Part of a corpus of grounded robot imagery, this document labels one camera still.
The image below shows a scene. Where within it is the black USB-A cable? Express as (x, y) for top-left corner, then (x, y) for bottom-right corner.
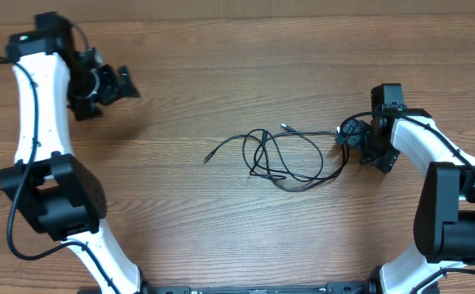
(202, 122), (351, 193)

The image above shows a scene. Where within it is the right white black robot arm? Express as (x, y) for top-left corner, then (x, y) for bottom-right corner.
(337, 109), (475, 293)

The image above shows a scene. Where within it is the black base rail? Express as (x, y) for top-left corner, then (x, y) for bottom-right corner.
(144, 281), (377, 294)

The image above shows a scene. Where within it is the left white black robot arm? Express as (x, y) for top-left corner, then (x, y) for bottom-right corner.
(0, 33), (153, 293)

